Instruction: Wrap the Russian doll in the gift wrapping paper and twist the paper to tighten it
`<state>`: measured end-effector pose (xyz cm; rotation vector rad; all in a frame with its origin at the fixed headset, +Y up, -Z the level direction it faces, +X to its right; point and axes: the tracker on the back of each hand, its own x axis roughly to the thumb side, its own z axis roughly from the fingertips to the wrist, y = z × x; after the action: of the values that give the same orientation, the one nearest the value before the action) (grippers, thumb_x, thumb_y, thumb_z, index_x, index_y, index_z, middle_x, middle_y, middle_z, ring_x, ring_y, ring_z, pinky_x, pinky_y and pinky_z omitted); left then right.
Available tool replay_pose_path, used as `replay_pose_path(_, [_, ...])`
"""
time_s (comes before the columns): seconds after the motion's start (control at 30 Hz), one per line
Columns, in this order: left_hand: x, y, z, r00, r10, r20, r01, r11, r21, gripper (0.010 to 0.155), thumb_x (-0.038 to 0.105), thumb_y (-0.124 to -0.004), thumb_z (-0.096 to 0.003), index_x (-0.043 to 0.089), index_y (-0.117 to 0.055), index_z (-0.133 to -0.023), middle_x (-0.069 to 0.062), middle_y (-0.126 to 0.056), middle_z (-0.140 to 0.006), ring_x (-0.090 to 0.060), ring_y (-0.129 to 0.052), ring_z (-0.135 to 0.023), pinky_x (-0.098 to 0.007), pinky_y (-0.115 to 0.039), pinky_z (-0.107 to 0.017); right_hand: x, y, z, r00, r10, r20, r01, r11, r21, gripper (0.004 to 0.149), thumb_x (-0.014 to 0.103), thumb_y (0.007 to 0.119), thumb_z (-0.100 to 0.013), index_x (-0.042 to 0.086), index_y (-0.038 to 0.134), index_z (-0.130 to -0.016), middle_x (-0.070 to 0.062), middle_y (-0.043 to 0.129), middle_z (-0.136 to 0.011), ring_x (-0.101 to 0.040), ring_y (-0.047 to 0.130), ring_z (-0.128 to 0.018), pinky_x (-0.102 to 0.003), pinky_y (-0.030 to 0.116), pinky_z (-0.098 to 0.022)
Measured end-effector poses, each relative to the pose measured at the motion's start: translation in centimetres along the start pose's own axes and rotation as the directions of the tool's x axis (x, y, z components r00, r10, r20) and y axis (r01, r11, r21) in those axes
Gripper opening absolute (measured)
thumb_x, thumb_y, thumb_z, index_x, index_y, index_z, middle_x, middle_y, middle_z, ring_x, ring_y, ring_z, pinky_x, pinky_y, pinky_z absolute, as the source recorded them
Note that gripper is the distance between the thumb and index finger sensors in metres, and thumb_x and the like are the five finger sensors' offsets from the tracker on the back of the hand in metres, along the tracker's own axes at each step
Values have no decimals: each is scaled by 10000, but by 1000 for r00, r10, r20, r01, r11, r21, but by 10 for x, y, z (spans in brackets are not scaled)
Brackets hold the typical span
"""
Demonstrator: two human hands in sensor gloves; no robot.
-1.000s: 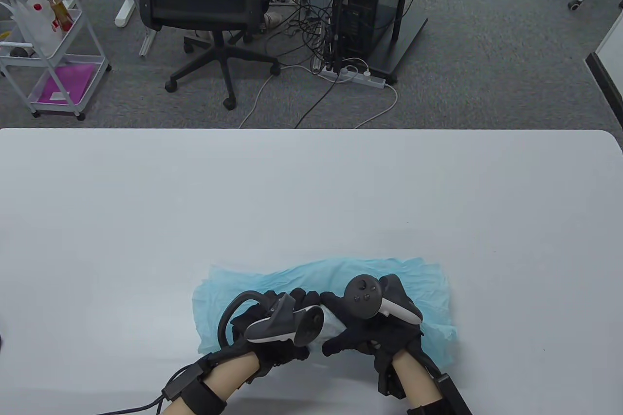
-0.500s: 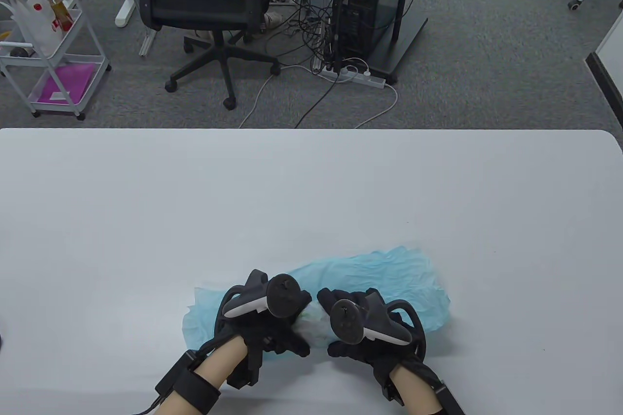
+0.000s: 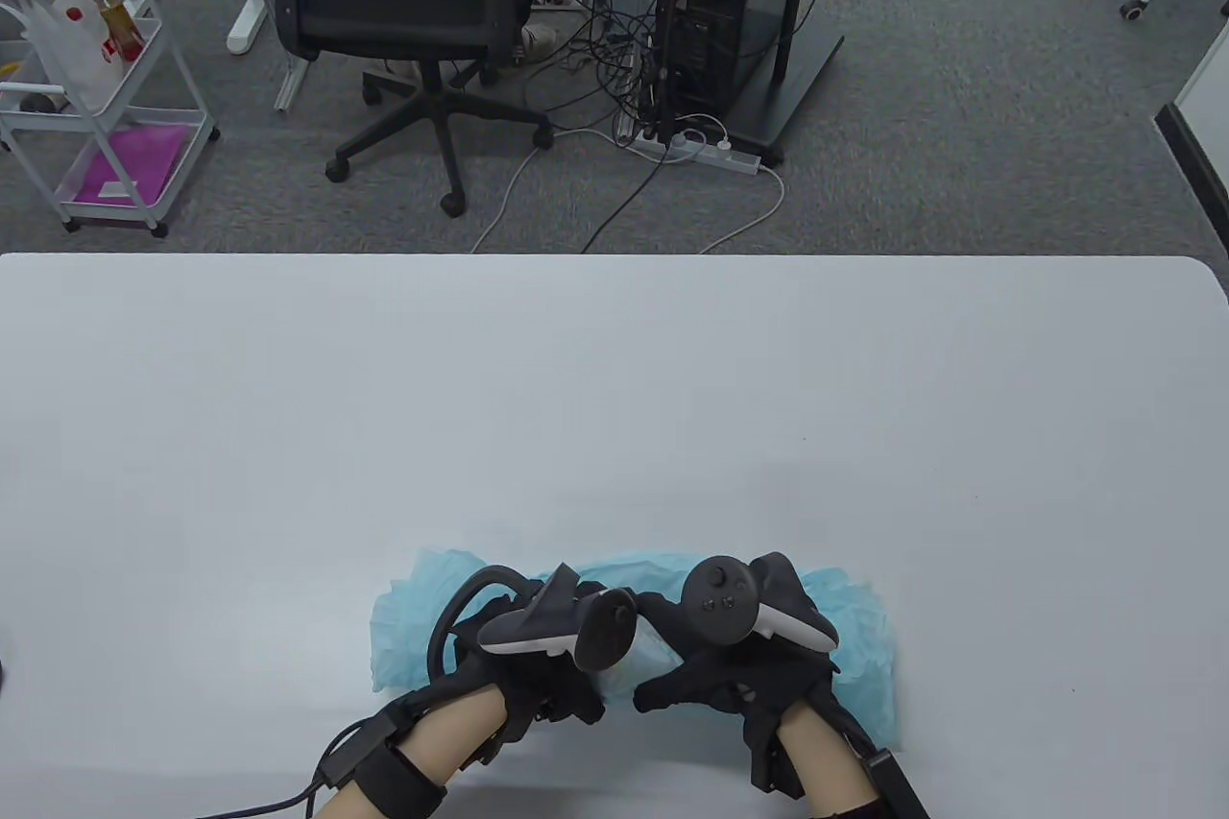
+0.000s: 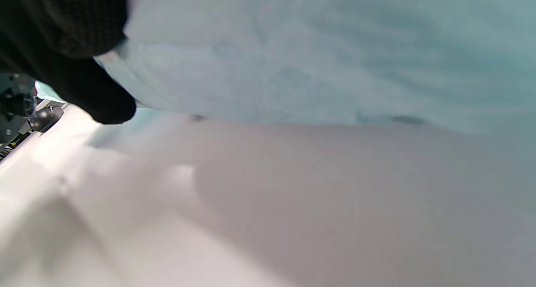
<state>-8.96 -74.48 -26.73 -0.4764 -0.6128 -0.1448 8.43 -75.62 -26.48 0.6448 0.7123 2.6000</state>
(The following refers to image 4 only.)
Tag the black equipment stand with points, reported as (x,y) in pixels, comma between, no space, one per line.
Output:
(19,111)

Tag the light blue cloth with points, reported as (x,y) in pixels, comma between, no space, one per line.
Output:
(318,56)

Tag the person's right hand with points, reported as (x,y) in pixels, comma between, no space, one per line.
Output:
(63,31)

